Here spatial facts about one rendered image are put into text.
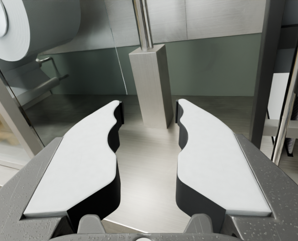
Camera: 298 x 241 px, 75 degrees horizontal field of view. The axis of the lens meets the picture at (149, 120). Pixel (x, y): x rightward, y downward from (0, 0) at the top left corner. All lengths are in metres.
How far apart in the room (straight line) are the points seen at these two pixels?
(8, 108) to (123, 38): 0.55
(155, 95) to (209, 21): 0.34
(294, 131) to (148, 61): 0.40
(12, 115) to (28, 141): 0.08
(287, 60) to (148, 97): 0.40
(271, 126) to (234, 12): 0.48
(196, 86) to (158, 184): 0.51
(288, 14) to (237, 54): 0.47
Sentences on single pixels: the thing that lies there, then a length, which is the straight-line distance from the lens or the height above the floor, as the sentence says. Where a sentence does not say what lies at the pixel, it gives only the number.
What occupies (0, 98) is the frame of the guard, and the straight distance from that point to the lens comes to 0.57.
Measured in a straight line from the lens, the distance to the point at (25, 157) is 0.71.
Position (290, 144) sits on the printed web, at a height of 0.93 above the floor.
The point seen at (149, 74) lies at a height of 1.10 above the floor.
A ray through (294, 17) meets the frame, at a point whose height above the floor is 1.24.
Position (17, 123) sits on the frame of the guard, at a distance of 0.59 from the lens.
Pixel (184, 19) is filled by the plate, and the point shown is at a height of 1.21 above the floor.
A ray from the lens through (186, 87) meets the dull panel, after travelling 0.89.
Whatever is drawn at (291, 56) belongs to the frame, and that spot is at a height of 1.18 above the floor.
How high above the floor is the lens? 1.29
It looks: 31 degrees down
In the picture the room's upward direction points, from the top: 11 degrees counter-clockwise
